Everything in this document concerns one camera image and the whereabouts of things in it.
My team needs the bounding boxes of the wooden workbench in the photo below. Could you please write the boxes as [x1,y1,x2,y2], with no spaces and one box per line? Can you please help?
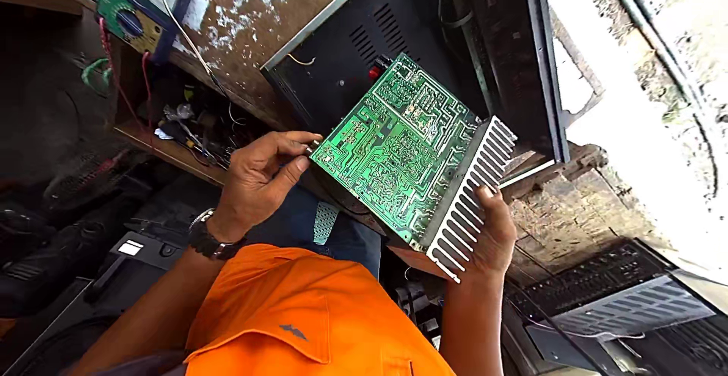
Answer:
[40,0,649,286]

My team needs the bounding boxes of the black metal equipment case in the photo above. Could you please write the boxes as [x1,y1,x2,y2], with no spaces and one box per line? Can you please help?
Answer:
[260,0,571,164]

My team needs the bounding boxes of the green wire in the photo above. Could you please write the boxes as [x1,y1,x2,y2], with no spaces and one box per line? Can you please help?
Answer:
[81,58,113,95]

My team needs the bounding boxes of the pale green perforated strip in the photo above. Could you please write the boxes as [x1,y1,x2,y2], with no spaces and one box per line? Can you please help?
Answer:
[313,201,341,246]

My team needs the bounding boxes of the person's left forearm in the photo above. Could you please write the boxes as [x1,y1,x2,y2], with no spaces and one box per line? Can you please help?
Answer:
[68,208,248,376]

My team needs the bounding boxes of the black ribbed device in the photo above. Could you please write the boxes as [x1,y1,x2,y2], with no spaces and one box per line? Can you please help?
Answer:
[623,315,728,376]

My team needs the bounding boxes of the person's right forearm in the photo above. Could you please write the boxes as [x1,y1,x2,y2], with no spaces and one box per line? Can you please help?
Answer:
[439,271,506,376]

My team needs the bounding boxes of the black mixer with slotted panel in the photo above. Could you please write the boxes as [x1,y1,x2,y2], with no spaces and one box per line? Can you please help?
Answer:
[503,237,717,368]

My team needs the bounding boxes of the black box with white label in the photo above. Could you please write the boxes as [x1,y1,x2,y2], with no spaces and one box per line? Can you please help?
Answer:
[85,230,191,323]

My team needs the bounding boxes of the red test lead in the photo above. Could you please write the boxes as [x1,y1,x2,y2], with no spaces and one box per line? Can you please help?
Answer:
[141,51,154,132]
[99,17,146,129]

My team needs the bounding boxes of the person's right hand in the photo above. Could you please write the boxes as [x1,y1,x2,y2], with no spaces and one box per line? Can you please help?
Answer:
[458,185,518,284]

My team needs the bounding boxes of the person's legs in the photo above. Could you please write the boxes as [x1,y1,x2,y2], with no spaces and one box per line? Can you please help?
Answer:
[239,182,382,280]

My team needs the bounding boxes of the green circuit board with heatsink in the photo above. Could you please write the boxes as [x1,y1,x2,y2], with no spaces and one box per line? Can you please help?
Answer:
[305,52,519,284]

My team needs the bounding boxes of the person's body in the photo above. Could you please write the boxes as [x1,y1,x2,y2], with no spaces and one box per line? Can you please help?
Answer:
[185,243,457,376]

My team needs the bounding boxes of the grey metal pipe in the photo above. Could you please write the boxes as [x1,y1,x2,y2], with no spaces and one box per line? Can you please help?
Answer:
[600,0,721,197]

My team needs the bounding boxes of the pile of small tools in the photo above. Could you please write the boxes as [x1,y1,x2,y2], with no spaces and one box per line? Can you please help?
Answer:
[154,83,237,169]

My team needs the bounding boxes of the white cable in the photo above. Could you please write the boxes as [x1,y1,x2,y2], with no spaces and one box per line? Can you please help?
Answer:
[159,0,245,127]

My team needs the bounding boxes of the blue and green multimeter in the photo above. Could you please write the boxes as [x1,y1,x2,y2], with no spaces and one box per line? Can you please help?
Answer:
[96,0,195,64]

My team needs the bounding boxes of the person's left hand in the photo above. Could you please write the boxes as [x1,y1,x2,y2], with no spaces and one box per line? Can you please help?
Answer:
[207,131,324,244]

